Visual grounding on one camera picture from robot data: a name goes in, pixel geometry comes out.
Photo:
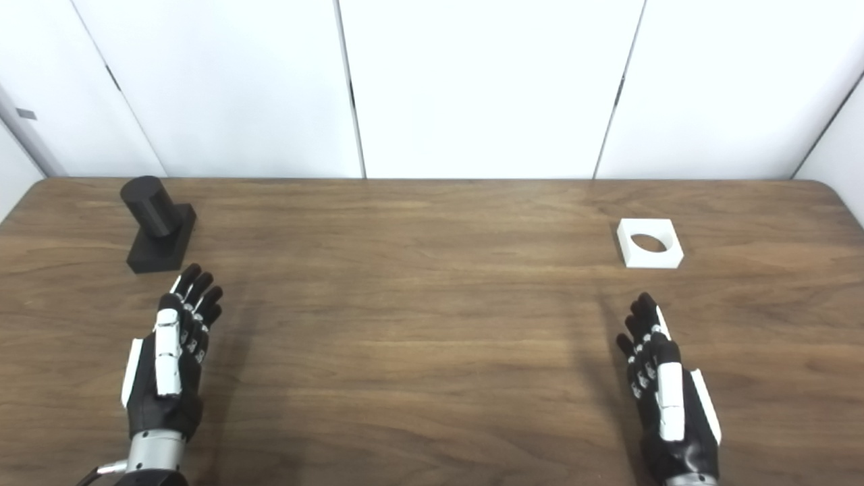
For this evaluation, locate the white square piece with hole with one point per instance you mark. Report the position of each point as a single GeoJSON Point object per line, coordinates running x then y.
{"type": "Point", "coordinates": [634, 256]}

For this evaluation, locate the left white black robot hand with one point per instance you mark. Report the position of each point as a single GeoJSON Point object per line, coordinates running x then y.
{"type": "Point", "coordinates": [167, 358]}

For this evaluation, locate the small gray wall tag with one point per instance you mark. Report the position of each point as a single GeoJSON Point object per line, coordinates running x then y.
{"type": "Point", "coordinates": [26, 113]}

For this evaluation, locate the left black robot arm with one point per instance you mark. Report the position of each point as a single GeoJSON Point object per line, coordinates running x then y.
{"type": "Point", "coordinates": [156, 453]}

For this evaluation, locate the black cylindrical peg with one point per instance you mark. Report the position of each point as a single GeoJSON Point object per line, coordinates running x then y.
{"type": "Point", "coordinates": [158, 223]}

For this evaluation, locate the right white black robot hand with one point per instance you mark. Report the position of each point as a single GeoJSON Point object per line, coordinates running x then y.
{"type": "Point", "coordinates": [670, 398]}

